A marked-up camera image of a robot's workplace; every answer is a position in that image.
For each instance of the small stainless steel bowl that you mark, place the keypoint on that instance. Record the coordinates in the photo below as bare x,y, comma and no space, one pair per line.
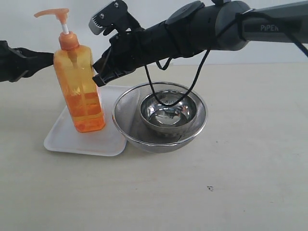
165,120

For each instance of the steel mesh strainer bowl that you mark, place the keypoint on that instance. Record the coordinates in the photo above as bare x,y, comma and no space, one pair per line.
126,118

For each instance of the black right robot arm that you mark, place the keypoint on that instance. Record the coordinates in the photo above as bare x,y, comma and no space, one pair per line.
224,26

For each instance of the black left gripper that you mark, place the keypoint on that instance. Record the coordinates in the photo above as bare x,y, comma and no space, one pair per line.
17,63

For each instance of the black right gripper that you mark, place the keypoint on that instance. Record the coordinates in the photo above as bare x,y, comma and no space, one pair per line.
124,55

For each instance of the white rectangular plastic tray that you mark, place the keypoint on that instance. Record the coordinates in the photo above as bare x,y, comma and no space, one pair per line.
109,142

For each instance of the orange dish soap pump bottle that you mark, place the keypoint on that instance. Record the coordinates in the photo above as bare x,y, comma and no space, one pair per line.
73,67

